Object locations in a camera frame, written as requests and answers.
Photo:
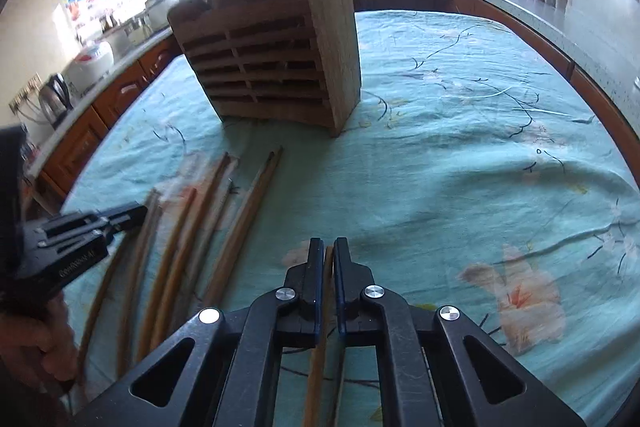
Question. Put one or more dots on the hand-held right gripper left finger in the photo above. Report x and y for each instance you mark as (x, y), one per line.
(317, 279)

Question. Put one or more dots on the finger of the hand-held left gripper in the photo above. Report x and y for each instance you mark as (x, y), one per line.
(125, 214)

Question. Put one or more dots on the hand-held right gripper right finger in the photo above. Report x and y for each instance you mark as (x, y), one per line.
(341, 279)

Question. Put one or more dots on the pile of wooden chopsticks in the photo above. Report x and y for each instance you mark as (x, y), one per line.
(227, 247)

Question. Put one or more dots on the light brown wooden chopstick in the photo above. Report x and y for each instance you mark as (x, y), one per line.
(316, 382)

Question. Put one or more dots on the wooden slatted utensil holder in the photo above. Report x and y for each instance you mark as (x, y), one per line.
(270, 57)

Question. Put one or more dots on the person's left hand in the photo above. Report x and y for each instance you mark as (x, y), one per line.
(30, 347)

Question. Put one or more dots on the steel electric kettle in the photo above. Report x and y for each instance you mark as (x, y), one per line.
(55, 99)

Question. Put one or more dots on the white rice cooker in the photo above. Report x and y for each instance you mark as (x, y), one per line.
(90, 62)

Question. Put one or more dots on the teal floral tablecloth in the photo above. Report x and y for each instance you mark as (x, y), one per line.
(450, 132)

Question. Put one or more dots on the white cooking pot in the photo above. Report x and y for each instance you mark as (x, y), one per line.
(159, 11)

